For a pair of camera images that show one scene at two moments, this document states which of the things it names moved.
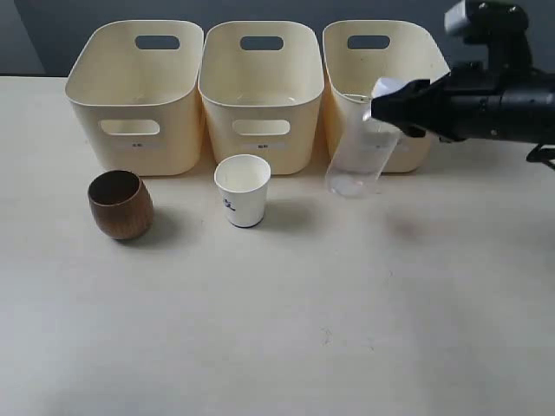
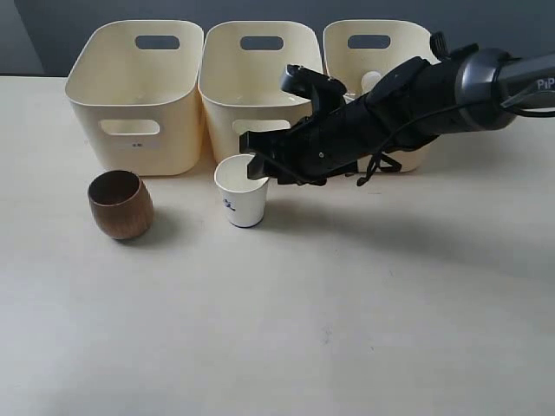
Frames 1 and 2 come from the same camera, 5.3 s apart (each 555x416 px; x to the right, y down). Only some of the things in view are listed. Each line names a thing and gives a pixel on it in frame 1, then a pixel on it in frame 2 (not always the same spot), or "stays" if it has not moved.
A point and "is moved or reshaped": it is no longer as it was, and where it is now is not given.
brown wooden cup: x=121 y=204 stays
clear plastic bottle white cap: x=357 y=166 is moved or reshaped
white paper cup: x=243 y=181 stays
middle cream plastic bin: x=262 y=84 stays
